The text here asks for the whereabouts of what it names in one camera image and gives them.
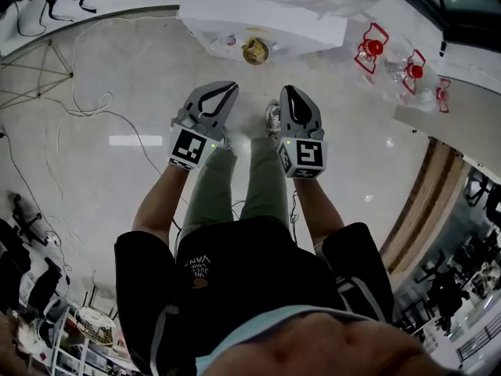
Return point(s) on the person's light blue face mask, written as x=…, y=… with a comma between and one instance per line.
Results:
x=250, y=327

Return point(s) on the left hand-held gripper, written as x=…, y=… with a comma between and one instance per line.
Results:
x=188, y=147

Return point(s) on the person's black shirt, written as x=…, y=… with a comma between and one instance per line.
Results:
x=250, y=280

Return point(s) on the person's right grey sneaker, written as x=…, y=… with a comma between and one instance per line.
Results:
x=272, y=118

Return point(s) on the black office chair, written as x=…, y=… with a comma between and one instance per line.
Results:
x=27, y=221

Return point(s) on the black window frame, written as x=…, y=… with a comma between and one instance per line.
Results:
x=466, y=10

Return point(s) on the person's left forearm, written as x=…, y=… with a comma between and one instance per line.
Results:
x=164, y=206

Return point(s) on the white storage shelf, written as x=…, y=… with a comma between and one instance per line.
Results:
x=90, y=355

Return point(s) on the person's green trousers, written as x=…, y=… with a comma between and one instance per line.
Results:
x=266, y=182

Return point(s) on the white water dispenser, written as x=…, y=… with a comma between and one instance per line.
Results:
x=274, y=22

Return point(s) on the white power strip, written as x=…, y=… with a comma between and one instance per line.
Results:
x=52, y=238

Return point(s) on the person's right forearm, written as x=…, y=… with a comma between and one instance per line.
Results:
x=319, y=214

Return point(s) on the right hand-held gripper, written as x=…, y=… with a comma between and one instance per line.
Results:
x=309, y=155

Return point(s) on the person's chin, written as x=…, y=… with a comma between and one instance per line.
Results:
x=325, y=347

